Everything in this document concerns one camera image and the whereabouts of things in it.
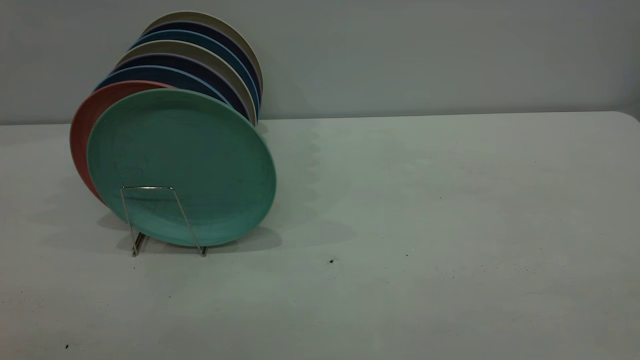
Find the pink round plate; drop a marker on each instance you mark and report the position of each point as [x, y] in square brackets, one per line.
[85, 125]

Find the dark purple plate lavender rim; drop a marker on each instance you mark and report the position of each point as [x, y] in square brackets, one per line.
[215, 31]
[200, 67]

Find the navy plate light blue rim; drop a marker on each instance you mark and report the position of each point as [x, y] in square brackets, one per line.
[165, 75]

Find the beige round plate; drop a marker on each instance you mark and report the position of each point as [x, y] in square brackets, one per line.
[200, 50]
[200, 16]

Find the teal blue round plate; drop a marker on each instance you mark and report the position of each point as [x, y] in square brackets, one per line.
[200, 37]

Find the green round plate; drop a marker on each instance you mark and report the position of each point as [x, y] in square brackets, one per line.
[185, 160]

